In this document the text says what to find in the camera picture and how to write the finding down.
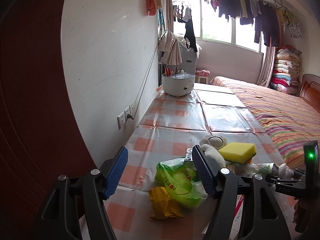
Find white red medicine box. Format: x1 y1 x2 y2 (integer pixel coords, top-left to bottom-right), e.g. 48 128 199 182
229 194 244 240

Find yellow wrapper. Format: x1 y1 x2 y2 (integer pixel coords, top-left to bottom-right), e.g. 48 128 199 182
148 187 184 220

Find green plastic snack bag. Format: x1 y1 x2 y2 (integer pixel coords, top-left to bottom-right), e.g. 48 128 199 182
155 157 207 210

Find person's right hand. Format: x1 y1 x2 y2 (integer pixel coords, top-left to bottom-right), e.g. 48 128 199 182
293 199 319 228

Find striped colourful bedspread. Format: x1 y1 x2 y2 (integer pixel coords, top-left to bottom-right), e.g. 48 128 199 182
210 76 319 169

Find yellow green sponge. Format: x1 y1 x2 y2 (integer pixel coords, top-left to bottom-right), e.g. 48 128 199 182
218 142 257 164

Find red wooden headboard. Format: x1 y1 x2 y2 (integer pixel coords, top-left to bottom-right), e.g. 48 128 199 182
299 74 320 113

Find checkered plastic tablecloth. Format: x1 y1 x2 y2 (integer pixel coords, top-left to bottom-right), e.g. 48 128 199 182
105 85 283 239

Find stack of folded blankets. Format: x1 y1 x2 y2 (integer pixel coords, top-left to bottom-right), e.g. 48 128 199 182
269 45 302 95

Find pink striped curtain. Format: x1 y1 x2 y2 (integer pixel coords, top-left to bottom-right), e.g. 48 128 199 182
257 47 276 87

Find white round pot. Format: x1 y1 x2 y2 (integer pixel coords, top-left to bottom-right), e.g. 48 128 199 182
162 73 195 97

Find grey cabinet appliance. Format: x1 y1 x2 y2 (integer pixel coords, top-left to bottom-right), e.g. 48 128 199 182
176 36 202 74

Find row of hanging clothes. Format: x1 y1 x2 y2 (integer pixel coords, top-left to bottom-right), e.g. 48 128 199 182
205 0 303 47

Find black hanging garment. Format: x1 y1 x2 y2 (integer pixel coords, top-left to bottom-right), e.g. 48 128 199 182
184 18 198 53

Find white wall socket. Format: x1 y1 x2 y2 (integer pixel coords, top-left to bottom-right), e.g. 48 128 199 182
117 102 136 129

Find grey power cable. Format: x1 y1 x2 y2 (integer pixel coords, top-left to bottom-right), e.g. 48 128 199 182
126 31 168 120

